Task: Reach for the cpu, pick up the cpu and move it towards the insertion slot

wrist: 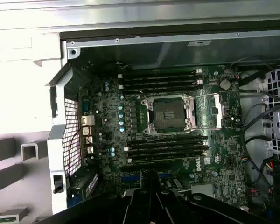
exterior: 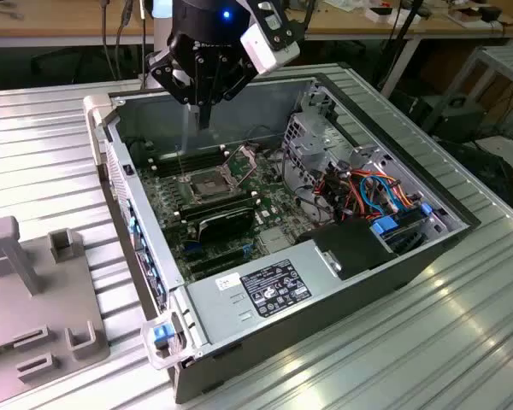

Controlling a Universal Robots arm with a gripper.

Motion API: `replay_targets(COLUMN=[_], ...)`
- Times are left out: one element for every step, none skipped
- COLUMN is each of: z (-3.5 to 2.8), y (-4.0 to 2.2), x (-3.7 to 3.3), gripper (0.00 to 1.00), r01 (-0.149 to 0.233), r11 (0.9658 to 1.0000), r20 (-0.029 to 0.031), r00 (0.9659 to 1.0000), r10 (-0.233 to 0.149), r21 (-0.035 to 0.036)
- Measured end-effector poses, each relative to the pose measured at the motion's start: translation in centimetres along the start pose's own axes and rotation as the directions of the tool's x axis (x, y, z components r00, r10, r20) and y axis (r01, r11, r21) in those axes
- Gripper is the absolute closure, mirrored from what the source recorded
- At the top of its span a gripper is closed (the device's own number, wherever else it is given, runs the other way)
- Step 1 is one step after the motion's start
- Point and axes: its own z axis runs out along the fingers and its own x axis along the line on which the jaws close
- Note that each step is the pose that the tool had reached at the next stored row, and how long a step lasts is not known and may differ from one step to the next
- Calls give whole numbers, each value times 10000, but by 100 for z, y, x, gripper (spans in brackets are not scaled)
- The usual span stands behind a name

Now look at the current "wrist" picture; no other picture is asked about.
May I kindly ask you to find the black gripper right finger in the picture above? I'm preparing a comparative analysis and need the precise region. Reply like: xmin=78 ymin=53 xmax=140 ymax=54
xmin=151 ymin=171 xmax=275 ymax=224

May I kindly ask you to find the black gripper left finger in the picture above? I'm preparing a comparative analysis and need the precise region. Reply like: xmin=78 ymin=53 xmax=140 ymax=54
xmin=36 ymin=170 xmax=152 ymax=224

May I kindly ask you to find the blue expansion slot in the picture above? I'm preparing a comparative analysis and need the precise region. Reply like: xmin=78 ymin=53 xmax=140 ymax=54
xmin=120 ymin=174 xmax=171 ymax=184

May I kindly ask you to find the black expansion slot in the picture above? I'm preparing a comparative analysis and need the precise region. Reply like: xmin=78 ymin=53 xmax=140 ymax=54
xmin=120 ymin=162 xmax=178 ymax=174

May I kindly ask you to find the black RAM slot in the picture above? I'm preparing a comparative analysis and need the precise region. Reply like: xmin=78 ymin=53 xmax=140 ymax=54
xmin=123 ymin=141 xmax=209 ymax=152
xmin=118 ymin=79 xmax=204 ymax=87
xmin=118 ymin=84 xmax=204 ymax=94
xmin=118 ymin=67 xmax=203 ymax=76
xmin=126 ymin=135 xmax=208 ymax=145
xmin=127 ymin=147 xmax=210 ymax=157
xmin=127 ymin=153 xmax=210 ymax=164
xmin=118 ymin=73 xmax=203 ymax=82

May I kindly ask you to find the CPU socket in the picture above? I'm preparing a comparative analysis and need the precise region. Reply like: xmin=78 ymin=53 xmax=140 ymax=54
xmin=141 ymin=94 xmax=195 ymax=136

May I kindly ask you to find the silver chipset heatsink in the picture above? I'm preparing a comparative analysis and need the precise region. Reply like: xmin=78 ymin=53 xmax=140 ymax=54
xmin=191 ymin=183 xmax=214 ymax=199

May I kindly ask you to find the green motherboard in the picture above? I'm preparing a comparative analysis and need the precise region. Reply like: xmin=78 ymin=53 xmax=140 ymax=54
xmin=78 ymin=64 xmax=248 ymax=210

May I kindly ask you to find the grey parts rack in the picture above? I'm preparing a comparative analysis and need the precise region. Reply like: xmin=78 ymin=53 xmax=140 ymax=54
xmin=0 ymin=137 xmax=49 ymax=224

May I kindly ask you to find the round silver coin battery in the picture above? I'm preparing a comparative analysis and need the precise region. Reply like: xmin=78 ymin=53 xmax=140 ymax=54
xmin=220 ymin=79 xmax=231 ymax=91

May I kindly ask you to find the open black PC case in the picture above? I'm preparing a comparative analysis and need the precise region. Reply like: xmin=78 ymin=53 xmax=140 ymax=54
xmin=45 ymin=18 xmax=280 ymax=224

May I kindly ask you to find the metal socket cover frame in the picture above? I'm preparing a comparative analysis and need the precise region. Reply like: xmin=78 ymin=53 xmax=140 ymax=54
xmin=185 ymin=92 xmax=225 ymax=131

